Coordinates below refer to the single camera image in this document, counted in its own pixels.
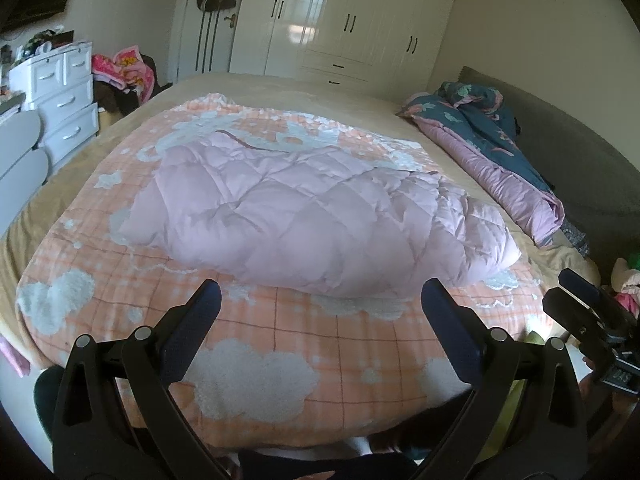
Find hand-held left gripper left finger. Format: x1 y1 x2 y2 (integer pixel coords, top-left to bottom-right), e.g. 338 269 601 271
52 279 222 480

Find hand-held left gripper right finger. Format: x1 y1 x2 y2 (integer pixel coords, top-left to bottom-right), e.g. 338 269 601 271
421 279 587 480

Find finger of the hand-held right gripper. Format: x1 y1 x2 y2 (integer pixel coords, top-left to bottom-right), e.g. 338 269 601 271
559 267 623 321
542 287 608 356

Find pink quilted jacket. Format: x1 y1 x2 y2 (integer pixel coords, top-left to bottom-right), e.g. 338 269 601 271
119 130 522 298

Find pile of colourful clothes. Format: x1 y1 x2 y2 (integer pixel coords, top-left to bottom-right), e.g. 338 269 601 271
607 250 640 318

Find dark clothes on chair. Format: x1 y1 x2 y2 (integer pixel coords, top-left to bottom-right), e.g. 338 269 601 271
94 55 161 116

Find dark patterned cloth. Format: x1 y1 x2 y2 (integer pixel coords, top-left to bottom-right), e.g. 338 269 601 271
560 224 592 257

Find peach plaid cloud blanket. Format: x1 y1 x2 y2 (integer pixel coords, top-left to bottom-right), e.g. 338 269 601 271
15 92 556 448

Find grey padded headboard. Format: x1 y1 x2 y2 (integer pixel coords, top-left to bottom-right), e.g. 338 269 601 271
457 66 640 281

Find dark green object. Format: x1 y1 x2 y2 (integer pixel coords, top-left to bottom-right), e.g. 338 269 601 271
34 364 68 436

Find pink cloth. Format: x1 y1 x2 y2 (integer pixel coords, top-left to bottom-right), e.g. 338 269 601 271
0 335 28 378

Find blue floral quilt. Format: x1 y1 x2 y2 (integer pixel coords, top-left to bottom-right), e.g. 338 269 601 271
397 81 566 247

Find white rounded chair back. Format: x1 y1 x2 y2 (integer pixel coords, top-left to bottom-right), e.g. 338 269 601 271
0 110 51 233

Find white chest of drawers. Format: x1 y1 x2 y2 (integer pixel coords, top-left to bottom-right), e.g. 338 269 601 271
9 40 100 163

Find pink printed blanket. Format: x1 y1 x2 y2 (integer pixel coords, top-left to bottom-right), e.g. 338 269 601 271
91 45 156 106

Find bed with beige sheet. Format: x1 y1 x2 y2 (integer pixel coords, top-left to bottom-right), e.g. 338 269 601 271
0 72 601 451

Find white door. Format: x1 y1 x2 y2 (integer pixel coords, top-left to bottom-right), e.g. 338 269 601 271
177 0 243 83

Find white wardrobe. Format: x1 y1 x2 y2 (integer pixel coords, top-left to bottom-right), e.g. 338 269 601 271
230 0 461 92

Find black hanging straps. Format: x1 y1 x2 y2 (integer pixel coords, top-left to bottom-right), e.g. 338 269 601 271
196 9 222 75

